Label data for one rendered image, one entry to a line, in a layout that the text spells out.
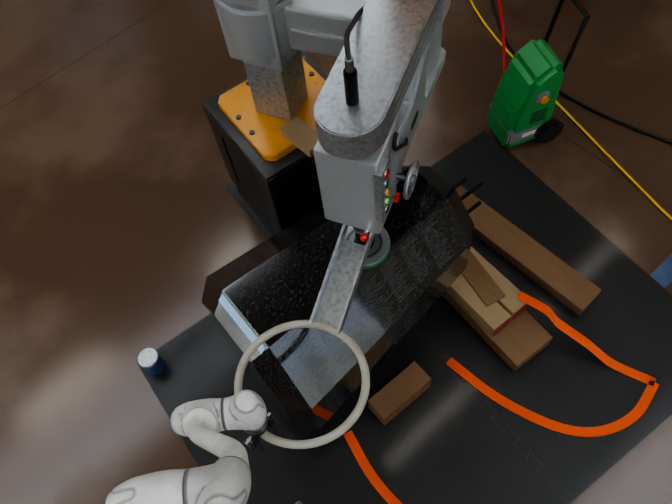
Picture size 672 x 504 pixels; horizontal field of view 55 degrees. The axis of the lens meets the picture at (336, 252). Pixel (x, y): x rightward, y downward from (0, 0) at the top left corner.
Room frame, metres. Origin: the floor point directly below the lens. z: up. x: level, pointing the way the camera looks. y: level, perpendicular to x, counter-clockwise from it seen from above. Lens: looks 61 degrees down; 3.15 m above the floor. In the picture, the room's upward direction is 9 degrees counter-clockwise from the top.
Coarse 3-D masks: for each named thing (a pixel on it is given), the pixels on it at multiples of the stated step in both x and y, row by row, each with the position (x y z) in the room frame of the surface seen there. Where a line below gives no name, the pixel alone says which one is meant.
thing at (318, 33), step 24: (288, 0) 2.08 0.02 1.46; (312, 0) 2.06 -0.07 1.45; (336, 0) 2.04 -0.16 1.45; (360, 0) 2.02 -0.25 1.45; (240, 24) 2.05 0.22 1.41; (264, 24) 2.03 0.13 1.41; (288, 24) 2.05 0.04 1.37; (312, 24) 2.00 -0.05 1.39; (336, 24) 1.96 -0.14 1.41; (240, 48) 2.07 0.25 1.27; (264, 48) 2.03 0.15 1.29; (288, 48) 2.05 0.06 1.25; (312, 48) 2.01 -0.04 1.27; (336, 48) 1.96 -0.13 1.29
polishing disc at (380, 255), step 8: (352, 232) 1.38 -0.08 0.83; (384, 232) 1.36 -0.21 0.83; (352, 240) 1.35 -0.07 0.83; (376, 240) 1.33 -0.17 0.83; (384, 240) 1.32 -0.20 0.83; (376, 248) 1.29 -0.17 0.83; (384, 248) 1.29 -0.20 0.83; (368, 256) 1.26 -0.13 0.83; (376, 256) 1.25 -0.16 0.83; (384, 256) 1.25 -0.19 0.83; (368, 264) 1.22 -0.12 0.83
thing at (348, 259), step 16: (368, 240) 1.23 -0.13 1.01; (336, 256) 1.21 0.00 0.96; (352, 256) 1.21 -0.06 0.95; (336, 272) 1.16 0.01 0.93; (352, 272) 1.15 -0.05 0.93; (320, 288) 1.10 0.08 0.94; (336, 288) 1.10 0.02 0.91; (352, 288) 1.07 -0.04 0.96; (320, 304) 1.05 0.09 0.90; (336, 304) 1.04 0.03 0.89; (320, 320) 1.00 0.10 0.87; (336, 320) 0.98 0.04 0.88
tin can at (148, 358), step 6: (150, 348) 1.31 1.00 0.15; (144, 354) 1.29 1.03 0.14; (150, 354) 1.28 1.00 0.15; (156, 354) 1.28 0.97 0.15; (138, 360) 1.26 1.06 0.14; (144, 360) 1.26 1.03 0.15; (150, 360) 1.25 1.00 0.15; (156, 360) 1.25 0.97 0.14; (162, 360) 1.27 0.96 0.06; (144, 366) 1.22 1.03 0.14; (150, 366) 1.22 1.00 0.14; (156, 366) 1.23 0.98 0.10; (162, 366) 1.25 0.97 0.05; (150, 372) 1.22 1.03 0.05; (156, 372) 1.22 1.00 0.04
